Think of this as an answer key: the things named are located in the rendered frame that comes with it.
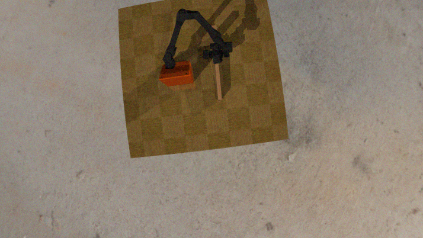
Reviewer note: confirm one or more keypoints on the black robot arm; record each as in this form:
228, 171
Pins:
218, 44

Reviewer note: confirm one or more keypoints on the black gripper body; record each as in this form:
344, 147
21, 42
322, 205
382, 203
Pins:
207, 54

